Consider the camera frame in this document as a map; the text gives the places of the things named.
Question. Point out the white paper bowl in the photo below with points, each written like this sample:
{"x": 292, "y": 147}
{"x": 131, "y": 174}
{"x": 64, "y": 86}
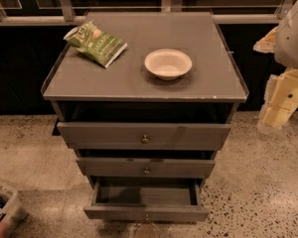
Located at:
{"x": 168, "y": 64}

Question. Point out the grey drawer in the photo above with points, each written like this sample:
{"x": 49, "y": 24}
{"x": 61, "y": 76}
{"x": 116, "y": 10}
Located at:
{"x": 145, "y": 163}
{"x": 147, "y": 199}
{"x": 144, "y": 126}

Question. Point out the grey top drawer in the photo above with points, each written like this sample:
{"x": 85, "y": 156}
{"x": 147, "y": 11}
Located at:
{"x": 144, "y": 126}

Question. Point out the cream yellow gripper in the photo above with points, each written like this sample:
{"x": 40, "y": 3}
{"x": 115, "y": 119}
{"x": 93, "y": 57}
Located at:
{"x": 292, "y": 42}

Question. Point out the grey drawer cabinet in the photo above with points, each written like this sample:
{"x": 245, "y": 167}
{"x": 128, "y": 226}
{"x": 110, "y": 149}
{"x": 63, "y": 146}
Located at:
{"x": 213, "y": 79}

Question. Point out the metal window railing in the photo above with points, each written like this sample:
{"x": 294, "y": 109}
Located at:
{"x": 73, "y": 12}

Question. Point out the round floor drain cover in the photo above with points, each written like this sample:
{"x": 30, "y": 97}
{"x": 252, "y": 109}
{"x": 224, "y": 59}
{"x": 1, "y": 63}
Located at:
{"x": 146, "y": 230}

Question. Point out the grey bottom drawer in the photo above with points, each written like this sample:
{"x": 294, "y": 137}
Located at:
{"x": 147, "y": 199}

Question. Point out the clear plastic storage bin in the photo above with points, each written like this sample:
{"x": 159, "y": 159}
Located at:
{"x": 11, "y": 209}

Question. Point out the grey middle drawer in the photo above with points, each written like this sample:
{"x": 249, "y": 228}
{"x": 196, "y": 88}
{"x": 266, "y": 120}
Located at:
{"x": 145, "y": 163}

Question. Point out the green chip bag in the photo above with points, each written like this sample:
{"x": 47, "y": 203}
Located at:
{"x": 96, "y": 44}

